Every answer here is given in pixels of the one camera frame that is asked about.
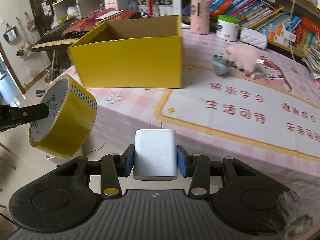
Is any red white bottle figure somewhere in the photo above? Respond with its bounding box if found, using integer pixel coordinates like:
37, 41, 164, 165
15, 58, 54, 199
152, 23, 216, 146
148, 0, 153, 16

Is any black electronic keyboard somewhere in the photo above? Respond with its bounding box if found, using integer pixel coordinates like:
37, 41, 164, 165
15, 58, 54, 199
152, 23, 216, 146
31, 21, 86, 52

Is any white USB charger plug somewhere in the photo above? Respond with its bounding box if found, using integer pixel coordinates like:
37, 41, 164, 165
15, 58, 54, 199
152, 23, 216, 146
133, 128, 178, 181

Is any grey toy car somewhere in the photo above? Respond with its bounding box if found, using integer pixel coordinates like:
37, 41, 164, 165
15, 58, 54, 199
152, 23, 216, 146
213, 55, 233, 77

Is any red gift bags pile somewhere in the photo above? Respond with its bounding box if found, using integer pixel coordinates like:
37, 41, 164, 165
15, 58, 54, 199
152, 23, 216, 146
62, 9, 142, 37

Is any pink cylindrical humidifier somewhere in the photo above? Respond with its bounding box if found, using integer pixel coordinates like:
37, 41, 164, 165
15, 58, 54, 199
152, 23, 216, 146
190, 0, 210, 35

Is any white jar green lid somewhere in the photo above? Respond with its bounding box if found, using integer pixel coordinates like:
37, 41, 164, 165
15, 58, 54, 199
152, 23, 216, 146
216, 15, 239, 42

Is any wooden bookshelf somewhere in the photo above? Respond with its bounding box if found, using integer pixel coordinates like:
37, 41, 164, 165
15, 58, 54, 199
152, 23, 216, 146
182, 0, 319, 56

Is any white pen holder cup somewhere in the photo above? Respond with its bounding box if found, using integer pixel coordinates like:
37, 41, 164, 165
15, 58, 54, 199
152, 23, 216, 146
158, 4, 174, 16

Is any stack of papers magazines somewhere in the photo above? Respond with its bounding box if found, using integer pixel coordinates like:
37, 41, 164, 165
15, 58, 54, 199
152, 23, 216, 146
303, 46, 320, 88

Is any white hanging cable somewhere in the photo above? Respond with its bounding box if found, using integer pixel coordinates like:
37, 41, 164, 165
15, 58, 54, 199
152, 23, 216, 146
288, 0, 297, 62

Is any yellow cardboard box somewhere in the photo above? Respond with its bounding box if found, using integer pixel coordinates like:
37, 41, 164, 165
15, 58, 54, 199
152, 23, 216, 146
68, 15, 183, 88

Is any pink round plush toy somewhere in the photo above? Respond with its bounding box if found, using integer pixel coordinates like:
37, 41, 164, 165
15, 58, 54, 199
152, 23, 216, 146
221, 43, 259, 75

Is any row of colourful books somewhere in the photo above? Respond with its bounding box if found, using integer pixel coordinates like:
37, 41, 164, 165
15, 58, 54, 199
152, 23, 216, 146
182, 0, 320, 53

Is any orange blue medicine box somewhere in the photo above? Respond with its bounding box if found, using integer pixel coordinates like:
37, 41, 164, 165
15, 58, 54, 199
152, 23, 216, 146
269, 24, 296, 42

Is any white quilted pearl purse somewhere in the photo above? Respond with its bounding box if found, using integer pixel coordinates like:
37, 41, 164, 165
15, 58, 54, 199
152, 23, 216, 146
240, 28, 268, 49

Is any yellow packing tape roll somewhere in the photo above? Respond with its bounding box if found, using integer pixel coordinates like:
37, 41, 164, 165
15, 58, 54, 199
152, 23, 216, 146
29, 75, 98, 159

